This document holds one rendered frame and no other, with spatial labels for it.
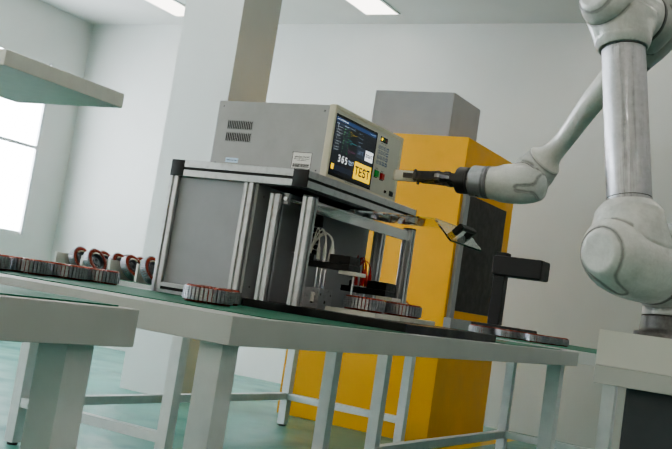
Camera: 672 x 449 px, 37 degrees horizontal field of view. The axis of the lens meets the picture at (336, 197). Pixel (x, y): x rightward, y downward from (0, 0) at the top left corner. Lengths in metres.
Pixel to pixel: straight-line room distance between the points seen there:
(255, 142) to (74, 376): 1.58
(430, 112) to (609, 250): 4.75
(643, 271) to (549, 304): 5.85
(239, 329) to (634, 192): 0.98
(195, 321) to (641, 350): 1.01
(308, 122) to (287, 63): 6.74
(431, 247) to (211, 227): 3.81
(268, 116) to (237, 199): 0.28
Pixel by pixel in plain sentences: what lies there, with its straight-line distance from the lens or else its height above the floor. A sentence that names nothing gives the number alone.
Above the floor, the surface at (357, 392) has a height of 0.24.
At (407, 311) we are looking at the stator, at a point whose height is 0.80.
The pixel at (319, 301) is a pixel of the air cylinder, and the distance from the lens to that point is 2.69.
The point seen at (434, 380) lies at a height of 0.40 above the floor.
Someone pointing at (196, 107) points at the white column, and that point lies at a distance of 6.90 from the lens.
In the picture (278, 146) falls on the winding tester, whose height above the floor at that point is 1.19.
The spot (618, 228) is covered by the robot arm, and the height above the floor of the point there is 1.04.
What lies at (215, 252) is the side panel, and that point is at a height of 0.88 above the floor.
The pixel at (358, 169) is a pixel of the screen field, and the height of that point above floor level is 1.17.
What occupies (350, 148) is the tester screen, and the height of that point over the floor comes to 1.22.
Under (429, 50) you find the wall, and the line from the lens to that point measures 8.81.
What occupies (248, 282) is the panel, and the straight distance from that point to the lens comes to 2.63.
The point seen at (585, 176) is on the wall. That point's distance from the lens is 8.09.
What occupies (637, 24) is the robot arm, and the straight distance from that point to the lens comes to 2.41.
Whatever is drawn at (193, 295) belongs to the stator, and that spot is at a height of 0.76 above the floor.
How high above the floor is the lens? 0.80
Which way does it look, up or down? 6 degrees up
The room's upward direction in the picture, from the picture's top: 9 degrees clockwise
